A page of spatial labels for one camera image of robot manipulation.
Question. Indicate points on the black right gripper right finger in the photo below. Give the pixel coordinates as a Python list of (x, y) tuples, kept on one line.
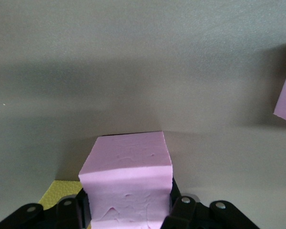
[(193, 214)]

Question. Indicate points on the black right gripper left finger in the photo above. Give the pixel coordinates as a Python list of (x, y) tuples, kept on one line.
[(62, 214)]

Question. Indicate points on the yellow foam cube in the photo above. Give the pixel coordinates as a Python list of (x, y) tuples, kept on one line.
[(59, 190)]

